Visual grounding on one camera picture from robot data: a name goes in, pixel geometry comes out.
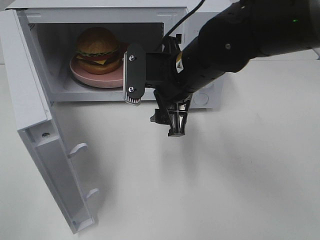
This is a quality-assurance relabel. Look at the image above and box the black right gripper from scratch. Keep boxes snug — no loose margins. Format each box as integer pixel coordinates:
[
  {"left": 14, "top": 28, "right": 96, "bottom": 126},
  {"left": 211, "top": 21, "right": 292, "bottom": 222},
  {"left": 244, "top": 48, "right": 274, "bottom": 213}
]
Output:
[{"left": 145, "top": 33, "right": 240, "bottom": 137}]

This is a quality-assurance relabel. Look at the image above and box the round white door button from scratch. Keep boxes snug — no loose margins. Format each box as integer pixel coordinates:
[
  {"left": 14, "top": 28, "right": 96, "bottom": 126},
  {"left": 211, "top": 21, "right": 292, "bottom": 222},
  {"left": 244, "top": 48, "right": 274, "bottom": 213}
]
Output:
[{"left": 193, "top": 93, "right": 209, "bottom": 106}]

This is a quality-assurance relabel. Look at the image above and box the pink round plate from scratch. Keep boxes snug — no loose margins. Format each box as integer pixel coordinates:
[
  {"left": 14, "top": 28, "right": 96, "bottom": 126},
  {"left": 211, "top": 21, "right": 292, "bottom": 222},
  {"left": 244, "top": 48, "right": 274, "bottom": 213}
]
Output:
[{"left": 69, "top": 42, "right": 129, "bottom": 89}]

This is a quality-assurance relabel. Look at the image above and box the burger with sesame bun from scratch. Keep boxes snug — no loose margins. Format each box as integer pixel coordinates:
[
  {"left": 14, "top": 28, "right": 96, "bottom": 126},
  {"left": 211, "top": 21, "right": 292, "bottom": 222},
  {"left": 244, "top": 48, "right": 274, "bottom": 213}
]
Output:
[{"left": 75, "top": 27, "right": 122, "bottom": 75}]

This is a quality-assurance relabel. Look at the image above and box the white microwave door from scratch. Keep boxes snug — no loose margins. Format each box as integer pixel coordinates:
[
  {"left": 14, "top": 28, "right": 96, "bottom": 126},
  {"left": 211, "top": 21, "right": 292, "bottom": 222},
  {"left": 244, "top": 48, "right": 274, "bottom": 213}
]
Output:
[{"left": 0, "top": 9, "right": 95, "bottom": 234}]

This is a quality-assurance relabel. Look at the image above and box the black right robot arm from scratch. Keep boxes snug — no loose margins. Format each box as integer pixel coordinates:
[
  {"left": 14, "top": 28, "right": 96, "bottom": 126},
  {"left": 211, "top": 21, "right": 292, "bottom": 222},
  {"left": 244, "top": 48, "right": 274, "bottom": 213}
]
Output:
[{"left": 146, "top": 0, "right": 320, "bottom": 137}]

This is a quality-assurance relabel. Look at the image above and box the white microwave oven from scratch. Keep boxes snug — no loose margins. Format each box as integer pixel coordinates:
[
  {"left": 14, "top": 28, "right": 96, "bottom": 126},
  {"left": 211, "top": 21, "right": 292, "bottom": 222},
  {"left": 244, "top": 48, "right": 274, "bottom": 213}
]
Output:
[{"left": 4, "top": 0, "right": 225, "bottom": 111}]

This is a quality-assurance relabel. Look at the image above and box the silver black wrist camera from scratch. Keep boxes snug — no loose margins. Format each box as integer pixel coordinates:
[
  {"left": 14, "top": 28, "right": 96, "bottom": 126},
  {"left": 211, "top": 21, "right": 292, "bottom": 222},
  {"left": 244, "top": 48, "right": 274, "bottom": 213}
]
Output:
[{"left": 123, "top": 43, "right": 147, "bottom": 106}]

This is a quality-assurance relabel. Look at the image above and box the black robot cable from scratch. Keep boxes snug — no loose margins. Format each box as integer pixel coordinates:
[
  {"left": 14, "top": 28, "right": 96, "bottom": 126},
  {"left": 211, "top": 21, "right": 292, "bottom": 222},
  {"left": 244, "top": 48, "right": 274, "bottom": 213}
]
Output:
[{"left": 164, "top": 0, "right": 206, "bottom": 38}]

